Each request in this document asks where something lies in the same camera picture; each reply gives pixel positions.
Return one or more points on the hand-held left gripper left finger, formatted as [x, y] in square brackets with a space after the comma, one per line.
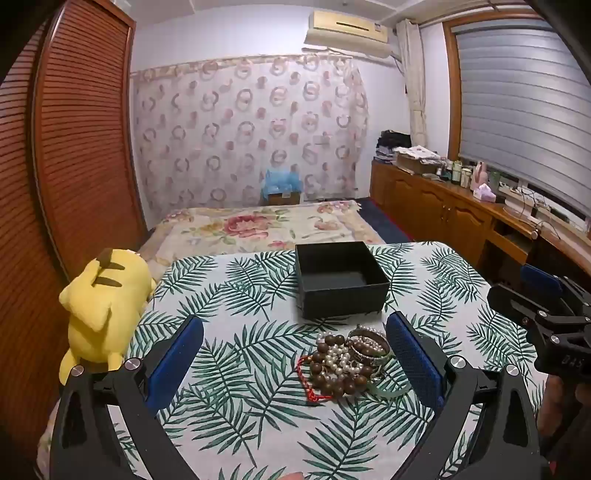
[179, 357]

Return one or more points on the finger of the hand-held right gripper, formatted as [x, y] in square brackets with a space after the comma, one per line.
[540, 278]
[512, 296]

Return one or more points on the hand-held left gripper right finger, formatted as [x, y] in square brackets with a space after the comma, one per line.
[412, 364]

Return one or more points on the green bangle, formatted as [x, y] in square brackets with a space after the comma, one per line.
[388, 394]

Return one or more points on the silver bangle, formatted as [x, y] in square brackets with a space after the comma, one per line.
[367, 354]

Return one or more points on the black box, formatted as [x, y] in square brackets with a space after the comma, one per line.
[341, 290]

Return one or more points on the person's right hand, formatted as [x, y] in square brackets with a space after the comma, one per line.
[561, 406]

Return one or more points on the leaf print tablecloth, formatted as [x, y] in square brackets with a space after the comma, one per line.
[258, 360]

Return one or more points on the yellow plush toy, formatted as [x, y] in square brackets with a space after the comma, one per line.
[101, 314]

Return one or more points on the pink tissue pack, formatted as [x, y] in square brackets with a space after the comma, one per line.
[485, 194]

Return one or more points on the pink figurine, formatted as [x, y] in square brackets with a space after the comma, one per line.
[480, 174]

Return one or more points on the wooden cabinet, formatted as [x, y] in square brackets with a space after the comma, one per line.
[429, 203]

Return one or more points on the group of toiletry bottles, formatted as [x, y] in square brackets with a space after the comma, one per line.
[456, 173]

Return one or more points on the navy blue mat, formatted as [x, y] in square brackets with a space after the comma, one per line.
[383, 221]

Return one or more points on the floral bed blanket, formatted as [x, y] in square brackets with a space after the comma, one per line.
[258, 226]

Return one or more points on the floral cloth bundle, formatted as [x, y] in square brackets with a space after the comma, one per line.
[418, 157]

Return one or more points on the grey window blind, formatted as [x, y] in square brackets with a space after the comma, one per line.
[521, 101]

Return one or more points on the cardboard box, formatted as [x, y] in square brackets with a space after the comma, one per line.
[282, 199]

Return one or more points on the stack of dark clothes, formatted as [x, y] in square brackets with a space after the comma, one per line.
[392, 145]

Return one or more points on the blue plastic bag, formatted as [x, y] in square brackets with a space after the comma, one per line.
[281, 181]

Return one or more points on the brown louvered wardrobe door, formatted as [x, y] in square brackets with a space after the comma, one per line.
[18, 230]
[87, 138]

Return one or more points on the circle patterned curtain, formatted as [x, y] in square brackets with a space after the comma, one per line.
[240, 134]

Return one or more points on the beige tied curtain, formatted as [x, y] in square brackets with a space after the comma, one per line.
[413, 83]

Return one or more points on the wooden window frame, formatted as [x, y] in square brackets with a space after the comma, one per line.
[450, 92]

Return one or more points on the wall air conditioner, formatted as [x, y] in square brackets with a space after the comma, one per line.
[351, 32]

